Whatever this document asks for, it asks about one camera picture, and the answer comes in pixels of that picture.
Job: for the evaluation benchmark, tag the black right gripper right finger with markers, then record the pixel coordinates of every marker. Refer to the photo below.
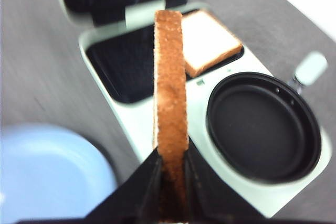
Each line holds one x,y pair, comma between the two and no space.
209,198

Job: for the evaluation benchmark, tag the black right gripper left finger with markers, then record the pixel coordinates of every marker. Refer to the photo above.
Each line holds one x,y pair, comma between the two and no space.
135,201

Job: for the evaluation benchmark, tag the white bread slice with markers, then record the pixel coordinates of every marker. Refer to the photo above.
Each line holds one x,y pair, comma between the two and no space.
206,42
170,119

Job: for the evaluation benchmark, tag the mint green breakfast maker base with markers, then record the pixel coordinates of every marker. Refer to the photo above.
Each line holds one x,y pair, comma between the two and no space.
136,120

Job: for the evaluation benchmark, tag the blue plastic plate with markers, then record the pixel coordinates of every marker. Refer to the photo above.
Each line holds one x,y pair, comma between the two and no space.
51,172

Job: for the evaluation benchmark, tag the black frying pan green handle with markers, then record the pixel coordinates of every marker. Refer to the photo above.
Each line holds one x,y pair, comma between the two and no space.
263,127

